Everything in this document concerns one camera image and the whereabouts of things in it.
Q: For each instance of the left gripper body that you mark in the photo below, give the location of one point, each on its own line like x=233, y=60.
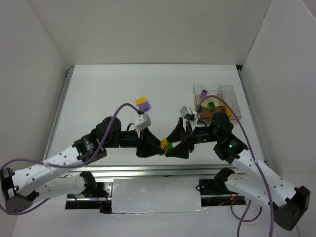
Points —
x=139, y=145

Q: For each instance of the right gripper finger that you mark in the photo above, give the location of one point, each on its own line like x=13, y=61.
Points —
x=178, y=133
x=179, y=151

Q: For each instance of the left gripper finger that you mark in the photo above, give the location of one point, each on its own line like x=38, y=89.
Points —
x=153, y=138
x=152, y=151

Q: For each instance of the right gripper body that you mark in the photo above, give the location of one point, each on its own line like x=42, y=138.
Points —
x=188, y=139

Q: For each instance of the yellow black striped lego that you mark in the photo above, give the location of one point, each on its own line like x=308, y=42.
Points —
x=164, y=145

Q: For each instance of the brown lego brick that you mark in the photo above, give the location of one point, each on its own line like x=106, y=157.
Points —
x=206, y=116

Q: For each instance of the green small lego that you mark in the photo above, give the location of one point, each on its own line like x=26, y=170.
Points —
x=211, y=105

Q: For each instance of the yellow lego brick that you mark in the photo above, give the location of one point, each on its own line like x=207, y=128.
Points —
x=228, y=111

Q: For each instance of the purple small lego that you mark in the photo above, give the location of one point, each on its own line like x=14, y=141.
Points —
x=204, y=92

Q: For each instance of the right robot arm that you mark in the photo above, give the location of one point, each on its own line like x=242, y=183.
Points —
x=267, y=189

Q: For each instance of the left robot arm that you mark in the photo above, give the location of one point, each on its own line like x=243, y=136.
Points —
x=21, y=188

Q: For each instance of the purple rounded block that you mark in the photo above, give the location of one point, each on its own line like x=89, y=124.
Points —
x=145, y=106

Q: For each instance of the yellow rounded block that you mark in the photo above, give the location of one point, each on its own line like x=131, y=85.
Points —
x=140, y=101

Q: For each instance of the silver tape sheet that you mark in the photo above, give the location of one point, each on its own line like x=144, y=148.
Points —
x=155, y=195

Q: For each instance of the clear tall side bin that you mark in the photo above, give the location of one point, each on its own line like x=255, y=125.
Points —
x=228, y=95

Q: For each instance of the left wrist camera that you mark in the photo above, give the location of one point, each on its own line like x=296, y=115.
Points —
x=142, y=121

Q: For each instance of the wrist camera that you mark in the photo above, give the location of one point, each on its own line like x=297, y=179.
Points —
x=142, y=121
x=189, y=115

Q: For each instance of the aluminium front rail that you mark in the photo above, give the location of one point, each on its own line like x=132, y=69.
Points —
x=154, y=170

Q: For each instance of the aluminium rail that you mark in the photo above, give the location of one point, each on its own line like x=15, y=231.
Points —
x=154, y=170
x=60, y=106

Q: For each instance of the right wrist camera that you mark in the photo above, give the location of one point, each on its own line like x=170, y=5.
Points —
x=189, y=115

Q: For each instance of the left aluminium rail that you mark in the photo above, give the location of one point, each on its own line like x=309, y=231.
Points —
x=60, y=106

